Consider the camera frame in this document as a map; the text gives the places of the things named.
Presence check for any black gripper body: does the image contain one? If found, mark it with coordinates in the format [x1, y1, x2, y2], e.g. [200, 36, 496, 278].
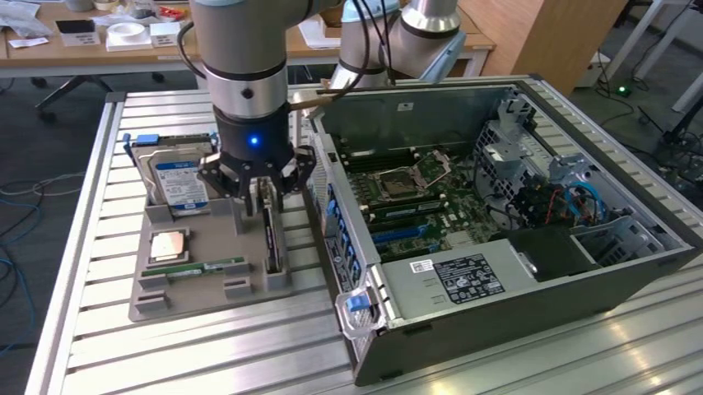
[212, 102, 296, 173]

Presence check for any black graphics card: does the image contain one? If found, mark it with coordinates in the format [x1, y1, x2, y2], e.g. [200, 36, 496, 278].
[252, 175, 287, 276]

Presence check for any hard disk with blue carrier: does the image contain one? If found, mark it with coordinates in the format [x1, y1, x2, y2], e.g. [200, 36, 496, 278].
[123, 132, 221, 218]

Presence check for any grey parts rack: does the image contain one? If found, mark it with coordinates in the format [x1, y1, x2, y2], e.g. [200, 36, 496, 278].
[128, 180, 296, 324]

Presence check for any CPU socket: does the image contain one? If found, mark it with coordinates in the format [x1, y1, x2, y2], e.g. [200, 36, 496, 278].
[371, 166, 428, 203]

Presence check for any copper-topped CPU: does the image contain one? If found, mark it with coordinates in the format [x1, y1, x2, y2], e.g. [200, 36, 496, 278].
[149, 230, 188, 261]

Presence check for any RAM stick with blue label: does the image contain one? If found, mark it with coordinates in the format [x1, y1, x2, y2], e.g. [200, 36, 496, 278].
[375, 200, 444, 219]

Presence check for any black expansion slot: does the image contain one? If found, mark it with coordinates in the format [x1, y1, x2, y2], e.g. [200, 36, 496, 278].
[365, 216, 432, 234]

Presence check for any metal socket cover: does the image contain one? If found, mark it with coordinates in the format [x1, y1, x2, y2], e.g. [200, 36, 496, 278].
[412, 148, 454, 184]

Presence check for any green RAM stick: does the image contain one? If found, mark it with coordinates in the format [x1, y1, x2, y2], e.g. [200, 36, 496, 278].
[140, 257, 245, 277]

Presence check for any white paper stack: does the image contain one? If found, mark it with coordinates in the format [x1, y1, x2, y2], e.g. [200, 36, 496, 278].
[296, 18, 343, 51]

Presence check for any white cube box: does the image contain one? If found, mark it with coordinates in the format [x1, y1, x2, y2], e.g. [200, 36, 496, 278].
[148, 22, 185, 49]

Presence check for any white flat box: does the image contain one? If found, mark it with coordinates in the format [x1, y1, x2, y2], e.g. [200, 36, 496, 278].
[104, 30, 155, 53]

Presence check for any brown cardboard box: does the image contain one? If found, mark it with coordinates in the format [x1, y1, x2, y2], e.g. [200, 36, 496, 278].
[319, 7, 345, 29]

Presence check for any green motherboard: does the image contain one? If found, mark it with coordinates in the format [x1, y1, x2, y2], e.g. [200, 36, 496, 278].
[335, 142, 510, 264]

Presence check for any white tape roll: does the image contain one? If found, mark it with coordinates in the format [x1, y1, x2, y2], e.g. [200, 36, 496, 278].
[107, 22, 145, 42]

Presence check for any silver heatsink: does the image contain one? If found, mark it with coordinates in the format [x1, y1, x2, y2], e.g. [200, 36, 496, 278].
[444, 230, 480, 249]

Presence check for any blue plastic latch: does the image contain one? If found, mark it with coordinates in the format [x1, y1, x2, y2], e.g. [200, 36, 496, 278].
[347, 294, 373, 317]

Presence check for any black chair base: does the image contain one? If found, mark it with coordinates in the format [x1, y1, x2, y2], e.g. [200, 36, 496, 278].
[32, 72, 167, 123]

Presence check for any grey power supply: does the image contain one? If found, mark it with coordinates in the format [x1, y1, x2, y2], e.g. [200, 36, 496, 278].
[371, 239, 543, 330]

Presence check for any perforated metal disk bay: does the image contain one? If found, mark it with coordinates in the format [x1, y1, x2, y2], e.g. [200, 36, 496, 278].
[470, 96, 556, 201]

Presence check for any dark bag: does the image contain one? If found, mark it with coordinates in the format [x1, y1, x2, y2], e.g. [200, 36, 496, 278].
[121, 0, 156, 21]

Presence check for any wooden desk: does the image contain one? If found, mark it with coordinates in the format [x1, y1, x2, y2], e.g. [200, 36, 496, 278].
[0, 0, 498, 79]

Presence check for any white box with black top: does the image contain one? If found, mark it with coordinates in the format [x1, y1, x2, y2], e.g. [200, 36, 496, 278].
[53, 18, 103, 48]

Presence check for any red and white paper label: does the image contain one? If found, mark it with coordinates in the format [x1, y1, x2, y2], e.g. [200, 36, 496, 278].
[7, 36, 51, 49]

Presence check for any grey plastic bag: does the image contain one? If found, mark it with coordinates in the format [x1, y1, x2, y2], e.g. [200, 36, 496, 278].
[0, 2, 52, 39]

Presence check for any dark grey PC case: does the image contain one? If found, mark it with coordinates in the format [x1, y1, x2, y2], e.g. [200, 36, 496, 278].
[292, 73, 694, 388]

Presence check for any white device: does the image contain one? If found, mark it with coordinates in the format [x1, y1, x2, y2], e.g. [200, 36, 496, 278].
[582, 51, 614, 90]

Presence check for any wooden cabinet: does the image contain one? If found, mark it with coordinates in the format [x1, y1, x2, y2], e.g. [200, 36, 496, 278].
[476, 0, 631, 95]

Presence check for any open metal disk bay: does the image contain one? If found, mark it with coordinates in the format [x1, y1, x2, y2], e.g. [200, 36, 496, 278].
[568, 213, 668, 268]

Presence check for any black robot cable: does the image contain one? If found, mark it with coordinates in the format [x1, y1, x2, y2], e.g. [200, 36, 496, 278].
[349, 0, 399, 88]

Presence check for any white floor cable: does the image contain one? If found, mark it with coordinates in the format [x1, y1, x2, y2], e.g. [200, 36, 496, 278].
[0, 172, 84, 198]

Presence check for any black wire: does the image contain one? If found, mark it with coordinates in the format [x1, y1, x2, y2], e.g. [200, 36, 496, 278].
[482, 193, 523, 231]

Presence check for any blue floor cable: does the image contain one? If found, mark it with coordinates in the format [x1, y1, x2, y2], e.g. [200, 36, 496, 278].
[0, 197, 44, 355]

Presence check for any red wire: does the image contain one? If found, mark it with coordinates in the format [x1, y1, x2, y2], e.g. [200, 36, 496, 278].
[548, 187, 570, 225]

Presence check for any blue wire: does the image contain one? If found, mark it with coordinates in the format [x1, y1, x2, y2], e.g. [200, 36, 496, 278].
[564, 180, 607, 226]

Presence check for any white table frame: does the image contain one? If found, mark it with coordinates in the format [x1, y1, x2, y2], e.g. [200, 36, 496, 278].
[598, 0, 703, 113]

